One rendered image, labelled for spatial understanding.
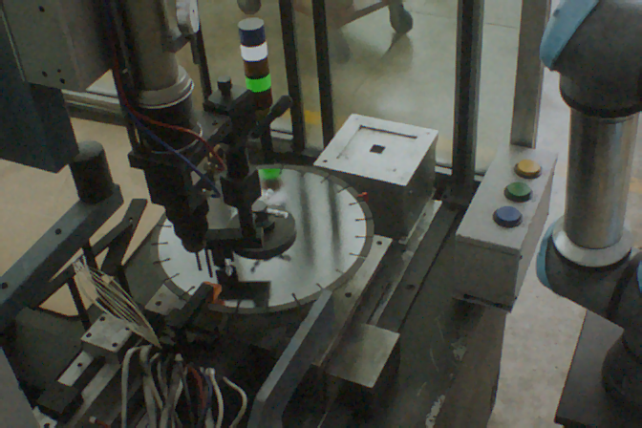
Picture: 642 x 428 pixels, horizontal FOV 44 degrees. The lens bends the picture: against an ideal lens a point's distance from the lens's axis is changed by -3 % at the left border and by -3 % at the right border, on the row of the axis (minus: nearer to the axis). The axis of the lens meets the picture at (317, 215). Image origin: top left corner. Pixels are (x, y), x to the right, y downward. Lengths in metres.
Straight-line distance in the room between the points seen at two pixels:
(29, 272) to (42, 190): 0.68
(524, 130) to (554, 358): 0.98
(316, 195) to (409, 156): 0.24
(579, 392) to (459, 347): 0.21
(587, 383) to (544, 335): 1.07
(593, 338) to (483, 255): 0.23
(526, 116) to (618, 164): 0.46
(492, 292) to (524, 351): 0.97
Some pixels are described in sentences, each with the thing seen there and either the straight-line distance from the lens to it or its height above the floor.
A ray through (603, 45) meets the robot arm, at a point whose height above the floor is 1.35.
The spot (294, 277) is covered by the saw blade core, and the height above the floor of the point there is 0.95.
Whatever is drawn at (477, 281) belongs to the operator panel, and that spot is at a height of 0.80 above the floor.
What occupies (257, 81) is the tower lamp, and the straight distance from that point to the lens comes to 1.47.
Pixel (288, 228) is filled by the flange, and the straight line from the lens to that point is 1.28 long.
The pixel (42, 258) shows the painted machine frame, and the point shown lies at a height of 1.05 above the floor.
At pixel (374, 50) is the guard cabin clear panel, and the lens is 1.58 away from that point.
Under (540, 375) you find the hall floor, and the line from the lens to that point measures 2.33.
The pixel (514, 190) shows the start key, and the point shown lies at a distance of 1.43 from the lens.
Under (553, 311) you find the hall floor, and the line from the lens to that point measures 2.49.
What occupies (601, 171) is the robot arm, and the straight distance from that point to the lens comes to 1.10.
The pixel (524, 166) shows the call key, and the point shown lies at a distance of 1.49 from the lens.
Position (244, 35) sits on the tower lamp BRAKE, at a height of 1.15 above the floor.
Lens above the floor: 1.80
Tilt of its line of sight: 40 degrees down
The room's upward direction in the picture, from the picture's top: 5 degrees counter-clockwise
